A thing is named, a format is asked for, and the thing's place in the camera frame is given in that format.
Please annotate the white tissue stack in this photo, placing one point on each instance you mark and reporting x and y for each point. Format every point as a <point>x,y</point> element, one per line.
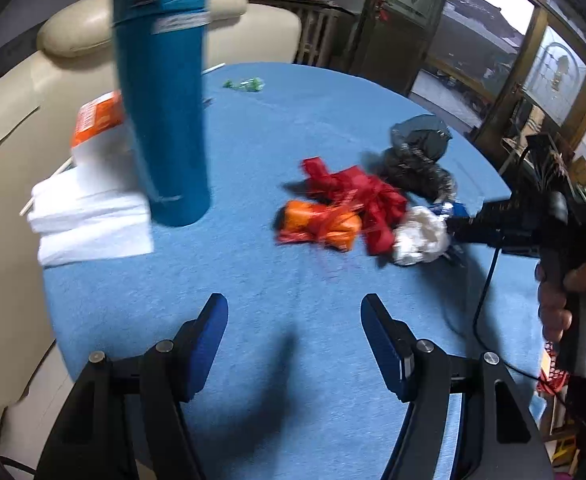
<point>88,220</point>

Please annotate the black plastic bag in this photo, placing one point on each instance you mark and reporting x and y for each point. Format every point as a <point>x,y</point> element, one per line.
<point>418,155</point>

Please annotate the red mesh basket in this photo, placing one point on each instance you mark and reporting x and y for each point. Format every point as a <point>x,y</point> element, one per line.
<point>553,375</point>

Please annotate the green candy wrapper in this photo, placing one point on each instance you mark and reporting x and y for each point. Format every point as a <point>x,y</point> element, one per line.
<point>245,84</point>

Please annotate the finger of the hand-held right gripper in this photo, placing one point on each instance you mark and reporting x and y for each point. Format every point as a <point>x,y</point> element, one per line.
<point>473,235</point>
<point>480,212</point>

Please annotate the blue wrapper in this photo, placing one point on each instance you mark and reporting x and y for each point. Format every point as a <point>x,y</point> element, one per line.
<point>453,208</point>

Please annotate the white paper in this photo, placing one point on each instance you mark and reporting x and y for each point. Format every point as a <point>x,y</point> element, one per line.
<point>418,235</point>

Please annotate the orange and white packet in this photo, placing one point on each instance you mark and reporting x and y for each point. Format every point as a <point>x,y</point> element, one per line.
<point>98,117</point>

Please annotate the wooden stick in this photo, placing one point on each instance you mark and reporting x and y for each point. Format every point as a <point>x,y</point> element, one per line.
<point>48,185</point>

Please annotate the tall blue bottle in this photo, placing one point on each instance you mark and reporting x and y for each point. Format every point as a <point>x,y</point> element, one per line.
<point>168,110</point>

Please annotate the radiator cover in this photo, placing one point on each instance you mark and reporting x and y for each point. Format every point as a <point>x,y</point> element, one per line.
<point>318,35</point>

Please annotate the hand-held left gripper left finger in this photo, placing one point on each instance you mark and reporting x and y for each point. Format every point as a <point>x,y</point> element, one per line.
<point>205,345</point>

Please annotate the white stick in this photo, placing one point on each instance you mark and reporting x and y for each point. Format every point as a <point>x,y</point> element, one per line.
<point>213,68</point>

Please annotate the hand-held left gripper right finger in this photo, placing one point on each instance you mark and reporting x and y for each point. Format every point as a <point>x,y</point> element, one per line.
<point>383,345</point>

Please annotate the brown glass-panel door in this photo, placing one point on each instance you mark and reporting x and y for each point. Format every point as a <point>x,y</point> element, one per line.
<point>398,25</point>
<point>548,60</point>

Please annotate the beige leather sofa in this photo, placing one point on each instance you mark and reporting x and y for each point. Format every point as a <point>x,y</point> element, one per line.
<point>13,185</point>

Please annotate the red plastic bag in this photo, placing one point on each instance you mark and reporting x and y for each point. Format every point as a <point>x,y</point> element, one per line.
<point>368,195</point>

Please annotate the orange wrapper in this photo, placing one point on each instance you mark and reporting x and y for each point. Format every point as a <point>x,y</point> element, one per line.
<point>308,220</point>

